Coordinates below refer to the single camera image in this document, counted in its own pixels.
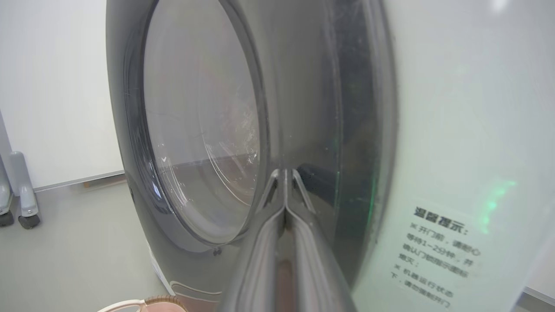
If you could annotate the grey stand leg with caster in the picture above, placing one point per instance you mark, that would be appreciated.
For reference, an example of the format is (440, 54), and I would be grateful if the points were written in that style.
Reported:
(26, 195)

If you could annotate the cream perforated basket brown rim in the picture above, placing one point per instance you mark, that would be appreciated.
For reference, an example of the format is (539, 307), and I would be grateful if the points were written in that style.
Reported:
(164, 303)

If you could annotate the white text notice sticker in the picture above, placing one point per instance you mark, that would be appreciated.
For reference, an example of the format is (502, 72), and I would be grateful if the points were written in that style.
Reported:
(438, 255)

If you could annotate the white front-load washing machine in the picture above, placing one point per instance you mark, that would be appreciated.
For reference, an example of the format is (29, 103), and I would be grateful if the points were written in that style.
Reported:
(455, 130)

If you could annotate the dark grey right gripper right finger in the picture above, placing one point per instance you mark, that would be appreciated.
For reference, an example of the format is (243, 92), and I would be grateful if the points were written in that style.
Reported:
(321, 268)

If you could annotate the black round glass washer door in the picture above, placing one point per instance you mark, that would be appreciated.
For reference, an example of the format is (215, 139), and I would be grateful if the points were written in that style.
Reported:
(195, 130)

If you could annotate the white mobile partition panel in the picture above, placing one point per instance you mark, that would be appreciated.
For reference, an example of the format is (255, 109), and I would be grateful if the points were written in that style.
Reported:
(56, 86)

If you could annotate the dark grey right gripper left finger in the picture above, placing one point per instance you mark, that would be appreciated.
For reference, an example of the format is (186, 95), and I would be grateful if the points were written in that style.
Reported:
(251, 260)

